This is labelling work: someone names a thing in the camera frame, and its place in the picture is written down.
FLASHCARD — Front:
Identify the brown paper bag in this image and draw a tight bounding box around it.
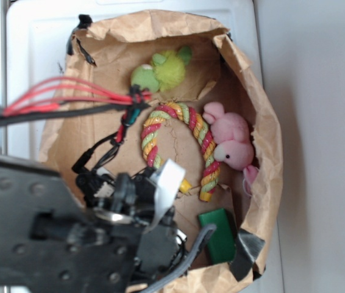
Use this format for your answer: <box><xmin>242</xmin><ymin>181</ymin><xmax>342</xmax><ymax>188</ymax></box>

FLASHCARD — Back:
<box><xmin>38</xmin><ymin>9</ymin><xmax>284</xmax><ymax>293</ymax></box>

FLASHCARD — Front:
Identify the striped rope ring toy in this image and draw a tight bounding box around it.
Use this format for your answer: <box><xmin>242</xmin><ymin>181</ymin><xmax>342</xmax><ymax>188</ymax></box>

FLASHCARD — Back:
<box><xmin>141</xmin><ymin>102</ymin><xmax>221</xmax><ymax>202</ymax></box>

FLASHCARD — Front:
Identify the white plastic tray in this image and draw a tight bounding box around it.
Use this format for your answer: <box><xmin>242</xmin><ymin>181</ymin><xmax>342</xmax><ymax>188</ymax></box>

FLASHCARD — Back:
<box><xmin>5</xmin><ymin>1</ymin><xmax>284</xmax><ymax>292</ymax></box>

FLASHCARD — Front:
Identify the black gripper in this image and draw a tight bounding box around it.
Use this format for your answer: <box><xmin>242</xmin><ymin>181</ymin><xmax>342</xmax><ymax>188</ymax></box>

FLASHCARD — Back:
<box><xmin>76</xmin><ymin>170</ymin><xmax>186</xmax><ymax>284</ymax></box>

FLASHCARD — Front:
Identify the grey braided cable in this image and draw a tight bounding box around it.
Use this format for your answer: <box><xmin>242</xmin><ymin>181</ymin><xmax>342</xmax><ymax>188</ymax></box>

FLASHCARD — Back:
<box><xmin>140</xmin><ymin>223</ymin><xmax>216</xmax><ymax>293</ymax></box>

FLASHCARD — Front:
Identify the red and black wire bundle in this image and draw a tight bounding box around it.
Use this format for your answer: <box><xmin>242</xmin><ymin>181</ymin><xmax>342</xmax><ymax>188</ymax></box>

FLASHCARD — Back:
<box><xmin>0</xmin><ymin>76</ymin><xmax>154</xmax><ymax>172</ymax></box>

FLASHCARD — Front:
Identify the pink plush bunny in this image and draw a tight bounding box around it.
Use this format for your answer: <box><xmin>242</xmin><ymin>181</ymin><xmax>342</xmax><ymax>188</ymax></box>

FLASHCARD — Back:
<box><xmin>203</xmin><ymin>102</ymin><xmax>259</xmax><ymax>196</ymax></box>

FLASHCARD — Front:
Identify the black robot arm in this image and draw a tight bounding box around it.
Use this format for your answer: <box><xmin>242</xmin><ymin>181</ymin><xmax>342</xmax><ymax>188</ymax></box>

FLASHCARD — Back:
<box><xmin>0</xmin><ymin>155</ymin><xmax>185</xmax><ymax>292</ymax></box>

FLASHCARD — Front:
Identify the white ribbon cable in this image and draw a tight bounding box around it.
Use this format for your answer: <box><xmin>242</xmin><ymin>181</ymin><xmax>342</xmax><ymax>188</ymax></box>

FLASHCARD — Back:
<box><xmin>143</xmin><ymin>158</ymin><xmax>186</xmax><ymax>234</ymax></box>

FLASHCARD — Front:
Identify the green plush frog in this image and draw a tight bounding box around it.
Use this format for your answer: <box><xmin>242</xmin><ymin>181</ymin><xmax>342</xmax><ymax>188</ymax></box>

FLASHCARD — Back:
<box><xmin>130</xmin><ymin>46</ymin><xmax>192</xmax><ymax>93</ymax></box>

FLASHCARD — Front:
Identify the green wooden block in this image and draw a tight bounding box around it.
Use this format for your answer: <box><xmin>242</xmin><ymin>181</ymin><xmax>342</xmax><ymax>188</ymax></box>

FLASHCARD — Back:
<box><xmin>198</xmin><ymin>208</ymin><xmax>236</xmax><ymax>264</ymax></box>

